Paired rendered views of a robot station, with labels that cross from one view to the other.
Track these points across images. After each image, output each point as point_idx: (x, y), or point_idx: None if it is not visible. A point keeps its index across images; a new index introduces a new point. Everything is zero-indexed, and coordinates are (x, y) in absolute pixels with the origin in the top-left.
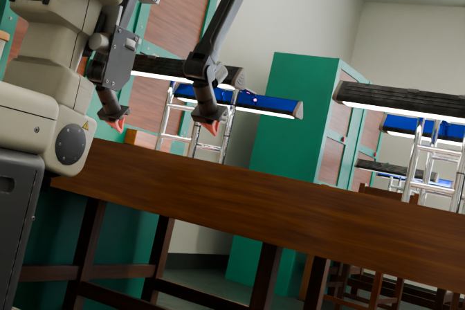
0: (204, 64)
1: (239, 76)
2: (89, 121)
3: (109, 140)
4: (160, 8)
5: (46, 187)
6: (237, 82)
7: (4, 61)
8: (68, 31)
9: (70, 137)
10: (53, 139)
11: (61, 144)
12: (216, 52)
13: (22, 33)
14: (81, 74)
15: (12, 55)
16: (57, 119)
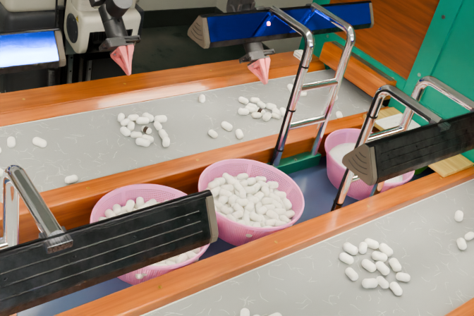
0: None
1: (192, 25)
2: (78, 16)
3: (186, 66)
4: None
5: (82, 56)
6: (191, 33)
7: (324, 1)
8: None
9: (70, 22)
10: (65, 20)
11: (68, 25)
12: None
13: None
14: (422, 39)
15: None
16: (65, 6)
